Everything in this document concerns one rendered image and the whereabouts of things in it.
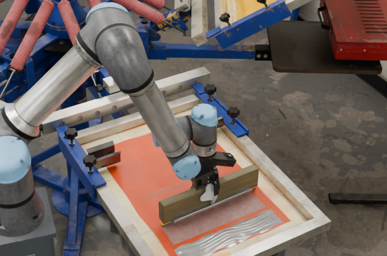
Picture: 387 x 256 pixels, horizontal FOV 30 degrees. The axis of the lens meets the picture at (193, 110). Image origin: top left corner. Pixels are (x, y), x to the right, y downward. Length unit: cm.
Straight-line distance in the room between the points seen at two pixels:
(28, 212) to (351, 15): 174
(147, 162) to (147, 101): 73
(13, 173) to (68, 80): 27
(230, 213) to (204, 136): 35
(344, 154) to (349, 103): 49
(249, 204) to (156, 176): 33
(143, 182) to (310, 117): 208
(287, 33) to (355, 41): 41
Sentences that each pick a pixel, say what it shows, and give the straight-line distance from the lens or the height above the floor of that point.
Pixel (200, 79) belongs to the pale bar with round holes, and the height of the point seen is 102.
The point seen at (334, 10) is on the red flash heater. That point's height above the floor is 110.
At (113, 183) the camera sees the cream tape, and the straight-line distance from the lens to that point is 244.
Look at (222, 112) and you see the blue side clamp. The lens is 267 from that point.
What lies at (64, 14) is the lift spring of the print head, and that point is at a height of 120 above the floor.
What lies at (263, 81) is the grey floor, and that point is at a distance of 461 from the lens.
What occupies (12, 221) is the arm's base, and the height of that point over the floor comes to 125.
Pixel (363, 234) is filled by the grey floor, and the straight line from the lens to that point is 371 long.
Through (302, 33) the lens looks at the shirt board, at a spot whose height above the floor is 95.
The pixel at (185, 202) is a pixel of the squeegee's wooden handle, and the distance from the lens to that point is 226.
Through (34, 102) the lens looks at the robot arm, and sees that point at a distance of 192.
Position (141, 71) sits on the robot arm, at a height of 163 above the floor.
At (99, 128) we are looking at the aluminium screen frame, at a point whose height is 99.
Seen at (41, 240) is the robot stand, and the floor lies 117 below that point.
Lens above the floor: 261
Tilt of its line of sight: 37 degrees down
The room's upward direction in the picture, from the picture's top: 2 degrees clockwise
